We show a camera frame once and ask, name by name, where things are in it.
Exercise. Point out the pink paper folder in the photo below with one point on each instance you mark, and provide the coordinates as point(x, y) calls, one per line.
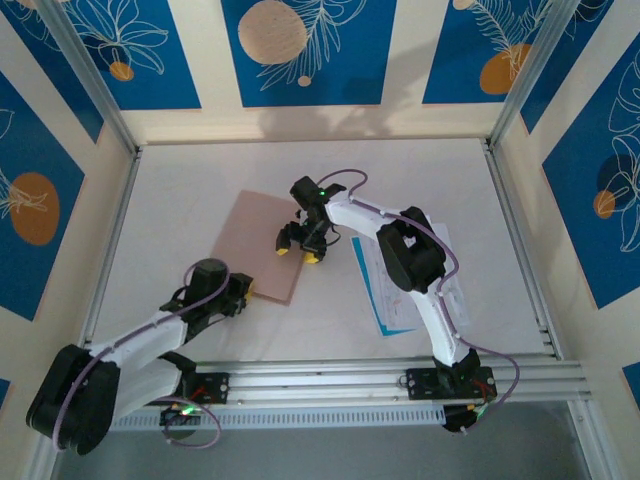
point(250, 240)

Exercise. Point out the blue floral wall poster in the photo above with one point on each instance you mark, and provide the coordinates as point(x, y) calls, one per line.
point(350, 75)
point(165, 75)
point(60, 85)
point(30, 150)
point(575, 225)
point(450, 50)
point(565, 65)

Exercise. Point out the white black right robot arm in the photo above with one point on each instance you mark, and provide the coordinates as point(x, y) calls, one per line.
point(440, 325)

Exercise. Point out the white printed paper sheet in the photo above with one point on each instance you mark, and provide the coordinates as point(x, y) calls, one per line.
point(387, 285)

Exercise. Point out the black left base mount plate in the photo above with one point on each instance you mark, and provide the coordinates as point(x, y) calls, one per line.
point(215, 387)

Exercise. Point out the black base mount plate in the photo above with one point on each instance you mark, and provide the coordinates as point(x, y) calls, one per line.
point(215, 387)
point(420, 384)

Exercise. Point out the aluminium frame post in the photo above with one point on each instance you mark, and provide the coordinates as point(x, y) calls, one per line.
point(528, 75)
point(93, 75)

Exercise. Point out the black base electronics box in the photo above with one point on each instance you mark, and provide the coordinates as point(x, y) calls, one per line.
point(460, 420)

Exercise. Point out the aluminium side rail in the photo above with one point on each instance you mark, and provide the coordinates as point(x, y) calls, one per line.
point(121, 215)
point(522, 250)

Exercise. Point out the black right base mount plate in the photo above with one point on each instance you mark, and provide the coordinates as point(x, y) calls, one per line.
point(420, 384)

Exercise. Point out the aluminium front rail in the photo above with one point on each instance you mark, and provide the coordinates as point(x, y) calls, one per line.
point(325, 380)

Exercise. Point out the blue paper booklet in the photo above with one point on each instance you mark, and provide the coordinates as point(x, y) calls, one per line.
point(355, 245)

